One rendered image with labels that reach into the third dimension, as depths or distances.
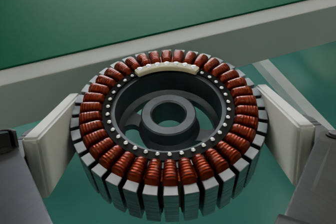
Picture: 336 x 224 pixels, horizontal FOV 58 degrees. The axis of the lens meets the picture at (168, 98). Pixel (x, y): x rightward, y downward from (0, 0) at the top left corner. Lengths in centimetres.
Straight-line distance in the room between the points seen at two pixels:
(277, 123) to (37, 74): 19
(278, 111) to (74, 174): 99
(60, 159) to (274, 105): 11
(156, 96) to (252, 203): 84
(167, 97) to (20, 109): 15
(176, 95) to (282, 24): 17
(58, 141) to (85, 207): 88
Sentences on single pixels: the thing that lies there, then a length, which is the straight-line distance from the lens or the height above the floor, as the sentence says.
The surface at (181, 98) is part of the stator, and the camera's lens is 19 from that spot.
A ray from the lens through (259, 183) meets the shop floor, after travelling 106.
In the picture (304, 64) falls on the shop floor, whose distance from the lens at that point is 153.
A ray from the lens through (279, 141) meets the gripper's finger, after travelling 16.
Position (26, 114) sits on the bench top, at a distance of 30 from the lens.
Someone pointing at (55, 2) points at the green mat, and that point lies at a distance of 36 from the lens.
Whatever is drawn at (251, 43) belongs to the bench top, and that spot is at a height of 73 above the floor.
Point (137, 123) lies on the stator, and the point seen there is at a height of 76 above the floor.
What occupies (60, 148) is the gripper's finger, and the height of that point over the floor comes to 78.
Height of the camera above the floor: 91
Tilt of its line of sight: 46 degrees down
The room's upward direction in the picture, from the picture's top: 3 degrees counter-clockwise
